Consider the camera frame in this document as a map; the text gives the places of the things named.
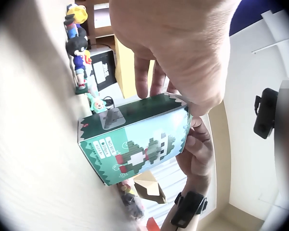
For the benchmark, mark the red box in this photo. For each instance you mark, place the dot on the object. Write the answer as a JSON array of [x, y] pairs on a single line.
[[154, 223]]

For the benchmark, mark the yellow cardboard sheet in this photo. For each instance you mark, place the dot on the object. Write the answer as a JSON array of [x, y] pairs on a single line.
[[125, 72]]

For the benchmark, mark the yellow headed toy figurine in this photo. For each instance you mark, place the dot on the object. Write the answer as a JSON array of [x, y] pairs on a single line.
[[77, 16]]

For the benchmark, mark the white bracket fixture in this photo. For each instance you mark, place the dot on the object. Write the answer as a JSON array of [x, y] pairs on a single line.
[[277, 33]]

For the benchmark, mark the person's right hand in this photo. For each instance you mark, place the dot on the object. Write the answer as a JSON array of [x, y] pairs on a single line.
[[197, 163]]

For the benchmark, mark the teal bunny toy figurine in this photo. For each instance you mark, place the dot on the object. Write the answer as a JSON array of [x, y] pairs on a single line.
[[97, 103]]

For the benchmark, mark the black box with white label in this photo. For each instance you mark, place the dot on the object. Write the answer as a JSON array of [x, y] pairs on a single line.
[[103, 69]]

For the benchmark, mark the black wrist band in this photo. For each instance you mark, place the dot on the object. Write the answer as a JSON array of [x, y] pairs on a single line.
[[187, 209]]

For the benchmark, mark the person's left thumb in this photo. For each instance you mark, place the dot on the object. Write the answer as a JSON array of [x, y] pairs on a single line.
[[204, 101]]

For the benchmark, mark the green building block toy box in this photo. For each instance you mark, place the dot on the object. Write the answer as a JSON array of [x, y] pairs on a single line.
[[134, 142]]

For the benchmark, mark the person's left fingers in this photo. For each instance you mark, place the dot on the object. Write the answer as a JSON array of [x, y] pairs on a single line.
[[143, 77]]

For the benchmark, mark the person's right thumb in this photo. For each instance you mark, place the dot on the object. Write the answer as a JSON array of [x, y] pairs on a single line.
[[198, 139]]

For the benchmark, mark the bag of dark toy pieces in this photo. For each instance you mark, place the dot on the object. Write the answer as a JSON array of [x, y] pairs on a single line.
[[132, 202]]

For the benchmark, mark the wooden shelf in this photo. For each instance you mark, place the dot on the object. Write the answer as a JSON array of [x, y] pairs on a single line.
[[100, 26]]

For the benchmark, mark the black haired toy figurine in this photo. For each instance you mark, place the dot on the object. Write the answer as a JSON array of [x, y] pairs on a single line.
[[79, 60]]

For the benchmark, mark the person's left hand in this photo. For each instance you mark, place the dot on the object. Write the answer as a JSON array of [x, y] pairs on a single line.
[[173, 36]]

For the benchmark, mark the open brown paper box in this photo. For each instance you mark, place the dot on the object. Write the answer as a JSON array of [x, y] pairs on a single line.
[[149, 190]]

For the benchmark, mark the dark blue cloth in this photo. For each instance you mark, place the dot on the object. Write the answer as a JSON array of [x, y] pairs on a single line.
[[250, 14]]

